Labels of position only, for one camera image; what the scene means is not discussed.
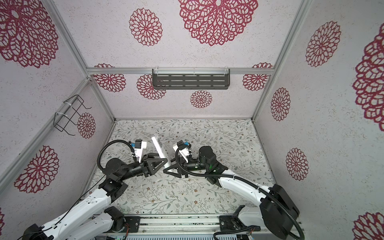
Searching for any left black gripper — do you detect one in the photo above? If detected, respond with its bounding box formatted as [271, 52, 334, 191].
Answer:
[120, 153, 168, 182]

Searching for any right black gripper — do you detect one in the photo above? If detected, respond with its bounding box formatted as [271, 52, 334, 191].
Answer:
[165, 156, 211, 180]

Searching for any white remote control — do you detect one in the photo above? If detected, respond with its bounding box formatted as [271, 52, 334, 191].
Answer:
[151, 135, 172, 168]

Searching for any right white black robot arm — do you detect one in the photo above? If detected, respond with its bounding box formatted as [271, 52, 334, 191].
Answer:
[164, 142, 305, 240]

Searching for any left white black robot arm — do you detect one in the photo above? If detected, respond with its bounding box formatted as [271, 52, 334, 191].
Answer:
[21, 154, 168, 240]

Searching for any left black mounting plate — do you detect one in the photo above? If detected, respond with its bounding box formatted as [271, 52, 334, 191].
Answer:
[105, 216, 141, 234]

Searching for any black mounting plate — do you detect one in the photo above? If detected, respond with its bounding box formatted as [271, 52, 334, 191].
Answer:
[105, 216, 141, 234]
[219, 215, 261, 232]

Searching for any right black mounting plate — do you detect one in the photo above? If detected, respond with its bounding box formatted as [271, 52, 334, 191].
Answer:
[219, 215, 261, 232]

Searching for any grey slotted metal shelf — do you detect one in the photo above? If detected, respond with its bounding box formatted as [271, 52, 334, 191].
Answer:
[152, 69, 231, 90]

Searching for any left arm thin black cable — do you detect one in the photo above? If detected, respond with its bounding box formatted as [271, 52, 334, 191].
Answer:
[16, 139, 136, 240]

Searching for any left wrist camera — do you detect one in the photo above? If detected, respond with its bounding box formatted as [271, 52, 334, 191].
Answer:
[131, 139, 148, 163]

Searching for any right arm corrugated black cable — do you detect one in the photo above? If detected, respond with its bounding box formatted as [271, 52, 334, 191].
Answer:
[174, 144, 306, 240]

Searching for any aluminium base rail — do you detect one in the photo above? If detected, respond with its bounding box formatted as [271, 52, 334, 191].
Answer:
[71, 213, 306, 238]

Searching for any black wire wall rack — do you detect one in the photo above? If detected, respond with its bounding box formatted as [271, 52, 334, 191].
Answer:
[53, 95, 91, 136]

